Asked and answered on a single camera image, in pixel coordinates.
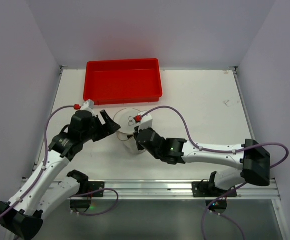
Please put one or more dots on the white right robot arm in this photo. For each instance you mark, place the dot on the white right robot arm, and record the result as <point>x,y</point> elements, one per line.
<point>246,163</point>

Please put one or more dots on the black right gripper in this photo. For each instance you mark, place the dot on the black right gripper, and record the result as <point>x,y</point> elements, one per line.
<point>138,136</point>

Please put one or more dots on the red plastic bin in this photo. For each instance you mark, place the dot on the red plastic bin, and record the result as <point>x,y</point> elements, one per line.
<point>125,81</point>

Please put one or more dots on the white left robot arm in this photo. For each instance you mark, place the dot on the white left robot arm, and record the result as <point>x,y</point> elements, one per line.
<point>25,212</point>

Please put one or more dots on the white mesh laundry bag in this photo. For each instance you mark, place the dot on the white mesh laundry bag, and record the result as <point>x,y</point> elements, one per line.
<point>125,118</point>

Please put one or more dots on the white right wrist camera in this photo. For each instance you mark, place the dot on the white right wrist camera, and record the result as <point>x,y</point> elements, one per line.
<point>144,120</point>

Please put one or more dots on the aluminium mounting rail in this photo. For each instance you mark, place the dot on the aluminium mounting rail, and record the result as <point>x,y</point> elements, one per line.
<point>180,190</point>

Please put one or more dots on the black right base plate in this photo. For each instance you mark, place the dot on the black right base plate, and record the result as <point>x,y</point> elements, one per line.
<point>203,189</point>

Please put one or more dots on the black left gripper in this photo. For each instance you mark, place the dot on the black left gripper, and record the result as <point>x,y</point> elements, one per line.
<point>109,128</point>

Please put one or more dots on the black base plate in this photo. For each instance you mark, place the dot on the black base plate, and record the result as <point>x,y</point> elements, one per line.
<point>203,189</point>
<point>91,186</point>

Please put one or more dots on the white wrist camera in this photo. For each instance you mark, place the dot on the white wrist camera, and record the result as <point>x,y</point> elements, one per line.
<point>86,106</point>
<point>144,120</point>

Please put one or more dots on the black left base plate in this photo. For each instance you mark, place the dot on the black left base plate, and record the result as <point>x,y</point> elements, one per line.
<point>91,186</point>

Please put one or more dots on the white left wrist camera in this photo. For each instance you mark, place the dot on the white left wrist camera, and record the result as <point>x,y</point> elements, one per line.
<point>86,106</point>

